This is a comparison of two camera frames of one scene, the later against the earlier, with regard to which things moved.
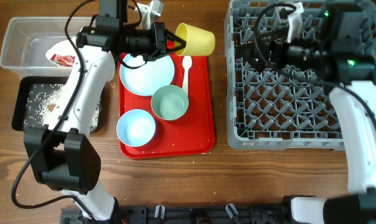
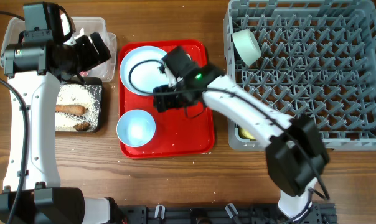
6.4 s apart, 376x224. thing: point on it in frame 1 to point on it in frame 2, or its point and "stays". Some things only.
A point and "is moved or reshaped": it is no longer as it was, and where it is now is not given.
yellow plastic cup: [200, 42] to [244, 134]
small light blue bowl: [136, 127] stays
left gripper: [159, 34] to [92, 58]
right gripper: [264, 48] to [164, 102]
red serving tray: [178, 71] to [183, 134]
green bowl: [169, 102] is moved or reshaped
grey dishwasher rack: [287, 107] stays
